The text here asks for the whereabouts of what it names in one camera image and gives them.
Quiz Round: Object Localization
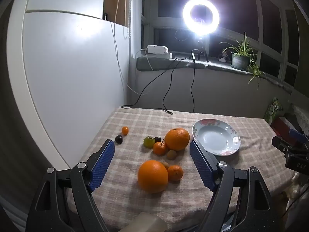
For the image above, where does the white cable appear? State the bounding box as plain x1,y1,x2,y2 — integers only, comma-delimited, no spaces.
110,0,155,96

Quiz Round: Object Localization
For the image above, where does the large smooth round orange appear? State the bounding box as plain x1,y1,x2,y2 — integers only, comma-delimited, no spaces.
138,160,169,194

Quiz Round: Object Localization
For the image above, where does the white wardrobe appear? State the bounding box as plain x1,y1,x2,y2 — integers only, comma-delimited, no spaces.
7,0,136,172

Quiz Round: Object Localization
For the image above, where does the plain small mandarin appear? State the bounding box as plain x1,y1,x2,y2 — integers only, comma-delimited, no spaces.
167,165,184,181

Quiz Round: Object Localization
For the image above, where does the floral white plate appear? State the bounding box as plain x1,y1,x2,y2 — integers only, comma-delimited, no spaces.
192,119,241,156

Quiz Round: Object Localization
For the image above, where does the red box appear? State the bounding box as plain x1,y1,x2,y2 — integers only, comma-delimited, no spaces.
272,117,297,145

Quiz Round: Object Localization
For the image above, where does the black cable with plug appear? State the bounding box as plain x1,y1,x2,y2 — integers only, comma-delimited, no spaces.
121,58,186,116

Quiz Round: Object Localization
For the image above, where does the black ring light cable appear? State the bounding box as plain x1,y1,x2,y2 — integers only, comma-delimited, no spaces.
162,49,201,113

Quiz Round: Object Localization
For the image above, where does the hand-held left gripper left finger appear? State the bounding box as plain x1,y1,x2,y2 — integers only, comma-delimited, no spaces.
25,139,115,232

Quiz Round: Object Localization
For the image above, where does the small figurine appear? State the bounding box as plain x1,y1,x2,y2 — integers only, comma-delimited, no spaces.
218,49,231,63

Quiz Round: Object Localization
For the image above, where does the green packet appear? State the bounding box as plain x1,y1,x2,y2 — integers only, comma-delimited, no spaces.
264,98,283,124

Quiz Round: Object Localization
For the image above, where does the mandarin with twig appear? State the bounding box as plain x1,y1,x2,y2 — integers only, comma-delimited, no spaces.
153,140,168,155

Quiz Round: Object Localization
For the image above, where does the small green fruit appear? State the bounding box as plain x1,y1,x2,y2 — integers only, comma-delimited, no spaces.
143,136,155,148

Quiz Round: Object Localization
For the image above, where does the person's right hand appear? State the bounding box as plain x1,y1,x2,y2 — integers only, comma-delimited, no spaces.
287,171,301,200

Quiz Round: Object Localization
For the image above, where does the large rough-skinned orange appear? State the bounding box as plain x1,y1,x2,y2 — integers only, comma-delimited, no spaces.
164,128,190,151

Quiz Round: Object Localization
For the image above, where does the translucent plastic container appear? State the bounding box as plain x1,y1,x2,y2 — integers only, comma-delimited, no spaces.
123,212,167,232

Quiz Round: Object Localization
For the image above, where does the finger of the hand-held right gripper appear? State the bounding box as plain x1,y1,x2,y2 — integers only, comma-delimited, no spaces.
289,129,309,142
272,136,309,156

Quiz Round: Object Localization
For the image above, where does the black tripod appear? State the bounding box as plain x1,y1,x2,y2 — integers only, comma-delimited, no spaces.
189,35,210,63

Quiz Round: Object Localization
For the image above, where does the potted spider plant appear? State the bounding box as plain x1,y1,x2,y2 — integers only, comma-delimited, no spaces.
220,31,267,90

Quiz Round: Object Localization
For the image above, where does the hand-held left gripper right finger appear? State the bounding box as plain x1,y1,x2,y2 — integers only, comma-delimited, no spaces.
189,140,273,232

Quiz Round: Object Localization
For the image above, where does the white-framed window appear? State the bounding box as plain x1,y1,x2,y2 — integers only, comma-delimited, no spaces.
142,0,300,87

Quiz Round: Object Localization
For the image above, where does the white bead cord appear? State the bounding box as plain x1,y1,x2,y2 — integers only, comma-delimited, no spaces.
127,0,133,39

